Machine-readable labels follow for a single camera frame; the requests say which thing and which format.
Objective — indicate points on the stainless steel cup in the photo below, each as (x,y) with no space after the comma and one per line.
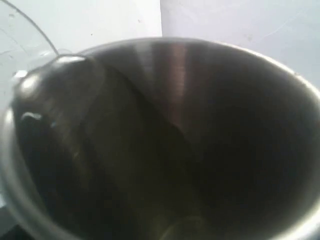
(163,139)

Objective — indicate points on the clear plastic shaker cup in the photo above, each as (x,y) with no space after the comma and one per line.
(26,43)

